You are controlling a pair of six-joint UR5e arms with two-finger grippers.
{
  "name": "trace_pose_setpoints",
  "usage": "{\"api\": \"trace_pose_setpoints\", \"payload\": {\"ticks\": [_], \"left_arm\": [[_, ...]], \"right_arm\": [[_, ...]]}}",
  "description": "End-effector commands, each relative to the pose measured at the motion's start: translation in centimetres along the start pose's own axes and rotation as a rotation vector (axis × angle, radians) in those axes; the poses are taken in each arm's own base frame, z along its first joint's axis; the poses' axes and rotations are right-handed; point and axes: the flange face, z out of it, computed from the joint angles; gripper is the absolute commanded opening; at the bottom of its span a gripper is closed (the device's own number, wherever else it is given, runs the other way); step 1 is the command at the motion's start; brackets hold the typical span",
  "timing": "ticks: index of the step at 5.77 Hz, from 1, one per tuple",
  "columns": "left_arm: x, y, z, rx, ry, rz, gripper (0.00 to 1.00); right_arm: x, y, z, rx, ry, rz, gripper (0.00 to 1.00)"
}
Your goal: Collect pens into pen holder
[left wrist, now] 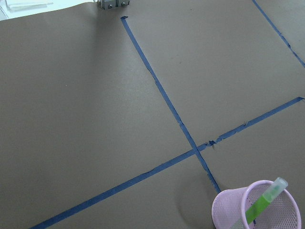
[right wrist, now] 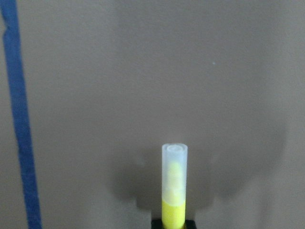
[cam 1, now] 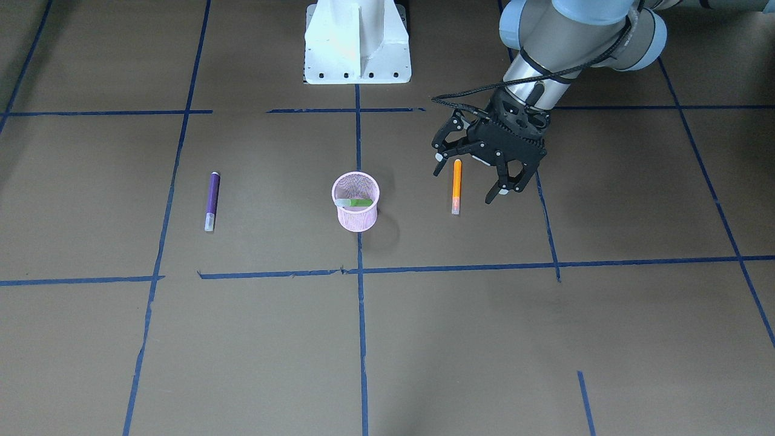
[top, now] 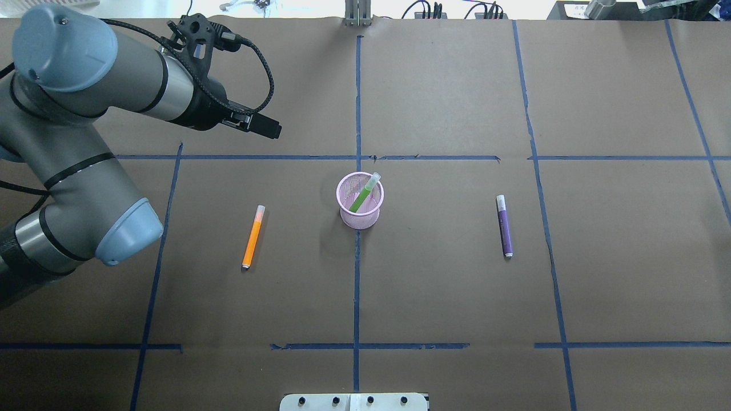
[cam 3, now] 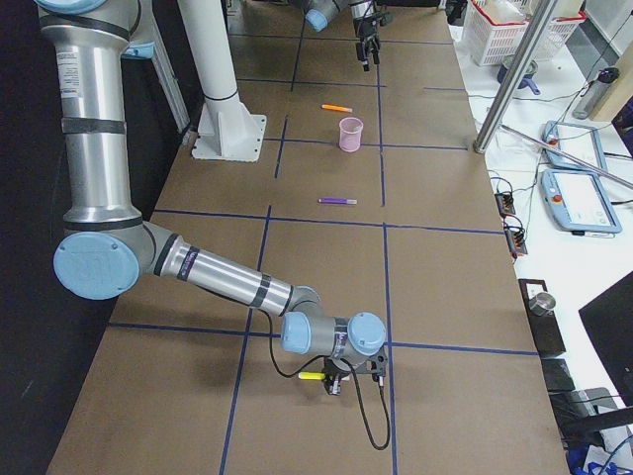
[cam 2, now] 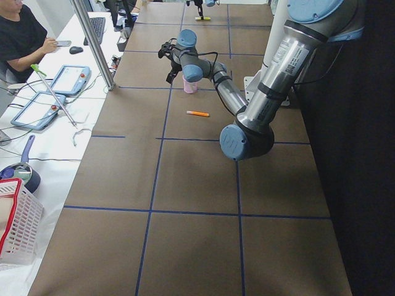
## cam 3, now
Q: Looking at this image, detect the purple marker pen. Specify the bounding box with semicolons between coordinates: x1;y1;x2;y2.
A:
317;197;358;206

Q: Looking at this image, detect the white plastic basket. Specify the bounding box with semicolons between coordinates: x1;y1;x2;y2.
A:
460;1;587;66

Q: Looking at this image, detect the near black power adapter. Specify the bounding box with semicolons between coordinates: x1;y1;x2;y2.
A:
503;224;528;259

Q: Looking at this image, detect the blue teach pendant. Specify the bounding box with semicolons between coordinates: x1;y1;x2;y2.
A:
542;121;607;171
540;169;622;236

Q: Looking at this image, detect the far black power adapter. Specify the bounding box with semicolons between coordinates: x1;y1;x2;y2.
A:
495;191;515;217

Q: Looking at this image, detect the small steel cup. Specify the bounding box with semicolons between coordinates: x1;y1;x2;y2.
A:
528;292;556;317

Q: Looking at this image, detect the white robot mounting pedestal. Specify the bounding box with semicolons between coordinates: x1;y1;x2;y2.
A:
178;0;267;162

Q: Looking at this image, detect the orange highlighter pen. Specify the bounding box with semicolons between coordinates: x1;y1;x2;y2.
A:
320;104;353;113

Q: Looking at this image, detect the right black braided cable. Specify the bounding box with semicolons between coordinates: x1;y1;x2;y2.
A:
266;311;392;451

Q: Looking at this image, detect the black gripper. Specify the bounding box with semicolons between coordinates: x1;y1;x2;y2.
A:
353;14;380;72
323;358;350;395

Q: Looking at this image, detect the pink mesh pen holder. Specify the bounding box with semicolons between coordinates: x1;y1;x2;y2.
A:
338;117;364;152

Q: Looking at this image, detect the silver metal rod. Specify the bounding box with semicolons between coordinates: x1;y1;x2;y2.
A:
498;124;633;190

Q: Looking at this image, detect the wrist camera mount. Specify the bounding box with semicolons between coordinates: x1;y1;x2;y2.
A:
374;11;393;27
356;347;388;387

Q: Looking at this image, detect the blue pot with lid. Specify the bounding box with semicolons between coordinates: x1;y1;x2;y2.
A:
497;53;544;95

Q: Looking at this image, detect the black box under cup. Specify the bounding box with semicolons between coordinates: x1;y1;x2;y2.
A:
518;278;566;358

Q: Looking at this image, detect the far blue teach pendant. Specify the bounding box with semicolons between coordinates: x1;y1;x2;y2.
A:
542;121;607;171

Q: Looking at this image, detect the yellow highlighter pen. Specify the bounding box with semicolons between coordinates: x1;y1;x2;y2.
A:
298;371;325;381

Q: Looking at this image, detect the near blue teach pendant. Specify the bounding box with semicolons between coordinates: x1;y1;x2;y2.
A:
540;169;622;236

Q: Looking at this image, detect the black power adapter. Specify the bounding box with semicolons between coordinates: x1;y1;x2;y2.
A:
503;224;528;259
495;191;515;217

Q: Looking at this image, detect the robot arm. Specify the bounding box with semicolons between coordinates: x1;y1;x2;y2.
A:
38;1;387;395
290;0;385;71

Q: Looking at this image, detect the aluminium frame post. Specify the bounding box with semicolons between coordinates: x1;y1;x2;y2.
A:
473;0;558;154

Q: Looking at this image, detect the grey water bottle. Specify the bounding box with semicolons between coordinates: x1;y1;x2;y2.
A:
572;67;620;120

